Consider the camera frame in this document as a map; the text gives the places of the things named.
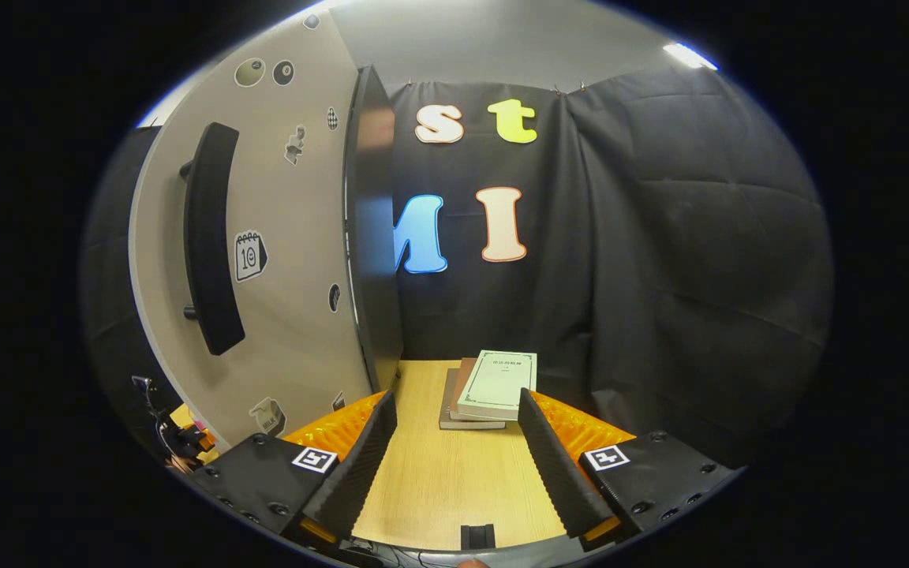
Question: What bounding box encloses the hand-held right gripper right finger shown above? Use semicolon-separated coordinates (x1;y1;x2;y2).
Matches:
518;388;742;553

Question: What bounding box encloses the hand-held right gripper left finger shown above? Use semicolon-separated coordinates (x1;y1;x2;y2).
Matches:
189;390;399;553

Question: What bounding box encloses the light grey cabinet door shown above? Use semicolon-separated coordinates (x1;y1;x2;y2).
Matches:
128;6;389;457

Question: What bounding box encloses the black door handle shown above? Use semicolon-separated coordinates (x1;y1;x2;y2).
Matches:
179;121;247;357

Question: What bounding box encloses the grey book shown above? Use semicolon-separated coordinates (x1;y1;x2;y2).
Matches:
439;368;507;431

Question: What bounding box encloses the green book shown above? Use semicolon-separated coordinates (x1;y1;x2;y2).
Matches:
456;349;538;421

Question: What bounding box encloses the black backdrop cloth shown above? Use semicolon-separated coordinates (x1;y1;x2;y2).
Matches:
80;67;834;470

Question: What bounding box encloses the narrow ceiling light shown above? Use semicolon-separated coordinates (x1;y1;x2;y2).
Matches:
664;42;717;72

